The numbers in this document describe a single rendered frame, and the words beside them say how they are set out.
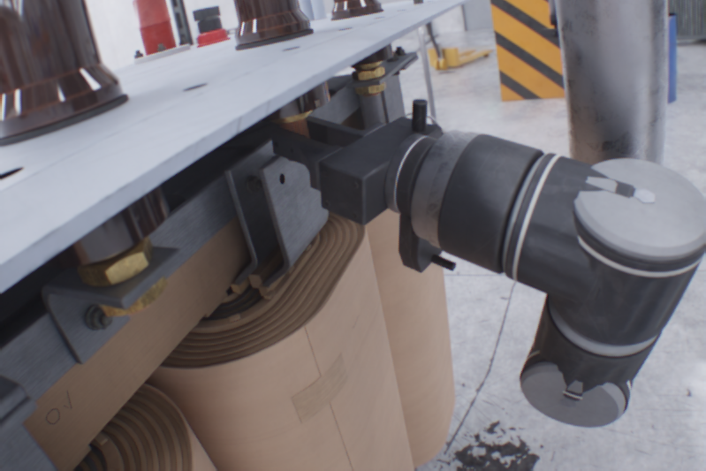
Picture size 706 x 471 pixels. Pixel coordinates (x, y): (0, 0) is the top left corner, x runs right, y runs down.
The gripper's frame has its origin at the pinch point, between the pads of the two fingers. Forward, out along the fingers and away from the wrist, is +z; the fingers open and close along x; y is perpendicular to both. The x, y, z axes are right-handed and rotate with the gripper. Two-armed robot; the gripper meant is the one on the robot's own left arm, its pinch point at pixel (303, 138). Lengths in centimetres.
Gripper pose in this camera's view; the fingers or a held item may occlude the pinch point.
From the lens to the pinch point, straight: 50.9
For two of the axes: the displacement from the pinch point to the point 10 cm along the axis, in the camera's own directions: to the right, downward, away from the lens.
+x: -6.3, 3.9, -6.8
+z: -7.8, -2.9, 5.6
